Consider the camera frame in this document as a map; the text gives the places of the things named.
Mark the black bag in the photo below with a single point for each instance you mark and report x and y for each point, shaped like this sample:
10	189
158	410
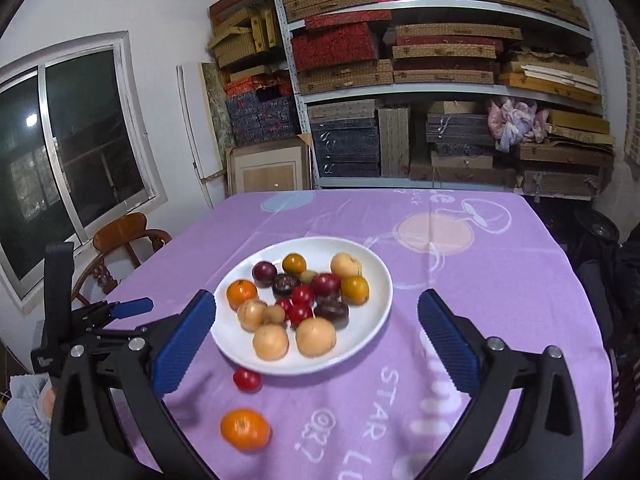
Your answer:
600	270

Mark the small orange kumquat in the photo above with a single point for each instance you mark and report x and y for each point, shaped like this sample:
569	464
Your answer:
355	290

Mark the upright woven boxes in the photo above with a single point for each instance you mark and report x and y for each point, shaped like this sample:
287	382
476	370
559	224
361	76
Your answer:
395	140

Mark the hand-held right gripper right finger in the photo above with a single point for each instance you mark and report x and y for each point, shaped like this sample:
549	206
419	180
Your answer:
450	345

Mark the wooden picture frame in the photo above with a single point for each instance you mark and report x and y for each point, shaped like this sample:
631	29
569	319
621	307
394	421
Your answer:
270	170

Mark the white board panel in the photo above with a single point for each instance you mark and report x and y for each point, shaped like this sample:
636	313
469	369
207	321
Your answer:
197	120

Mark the small beige longan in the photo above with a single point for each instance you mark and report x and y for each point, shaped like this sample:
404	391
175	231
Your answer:
308	276
273	315

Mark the stack of yellow wooden boxes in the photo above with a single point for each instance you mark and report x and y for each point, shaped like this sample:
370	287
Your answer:
550	82

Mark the stack of red boxes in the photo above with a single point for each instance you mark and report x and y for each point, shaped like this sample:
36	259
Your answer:
332	45

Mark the white metal shelving rack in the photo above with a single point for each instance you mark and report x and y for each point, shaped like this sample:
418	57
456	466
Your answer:
440	4

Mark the light wooden chair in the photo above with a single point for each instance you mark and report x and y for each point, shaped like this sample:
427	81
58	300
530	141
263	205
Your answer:
120	230

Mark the green marbled panel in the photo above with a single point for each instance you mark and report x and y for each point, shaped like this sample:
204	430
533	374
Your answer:
217	105

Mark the crumpled cloth bundle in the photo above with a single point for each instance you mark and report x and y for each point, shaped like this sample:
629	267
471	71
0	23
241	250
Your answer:
515	120

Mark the stack of blue floral boxes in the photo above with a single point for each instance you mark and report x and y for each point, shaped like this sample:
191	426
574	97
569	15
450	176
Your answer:
260	115

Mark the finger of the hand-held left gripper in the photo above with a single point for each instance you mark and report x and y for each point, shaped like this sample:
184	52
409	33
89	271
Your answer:
117	334
132	306

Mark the mandarin orange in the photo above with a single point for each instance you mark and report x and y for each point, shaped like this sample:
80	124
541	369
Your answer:
242	294
246	428

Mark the white oval plate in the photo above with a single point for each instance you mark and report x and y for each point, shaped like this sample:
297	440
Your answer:
370	310

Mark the red cherry tomato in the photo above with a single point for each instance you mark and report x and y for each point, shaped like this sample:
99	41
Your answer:
283	305
302	295
300	315
246	379

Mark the white framed sliding window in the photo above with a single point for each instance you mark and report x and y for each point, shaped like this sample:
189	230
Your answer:
70	160

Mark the small dark red plum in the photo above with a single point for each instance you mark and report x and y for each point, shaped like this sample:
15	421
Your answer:
264	272

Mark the small yellow-orange round fruit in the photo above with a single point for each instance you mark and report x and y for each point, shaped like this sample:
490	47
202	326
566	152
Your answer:
294	263

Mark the person's left forearm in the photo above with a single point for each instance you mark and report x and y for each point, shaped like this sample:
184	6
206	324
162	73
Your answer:
25	400

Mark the stack of dark grey boxes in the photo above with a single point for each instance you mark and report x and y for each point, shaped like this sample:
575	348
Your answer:
457	132
345	145

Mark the large dark red plum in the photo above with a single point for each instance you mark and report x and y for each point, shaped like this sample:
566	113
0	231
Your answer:
326	285

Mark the pile of tan woven boxes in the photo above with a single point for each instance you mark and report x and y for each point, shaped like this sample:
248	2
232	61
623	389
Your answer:
240	35

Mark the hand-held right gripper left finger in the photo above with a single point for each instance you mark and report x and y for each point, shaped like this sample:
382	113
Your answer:
185	345

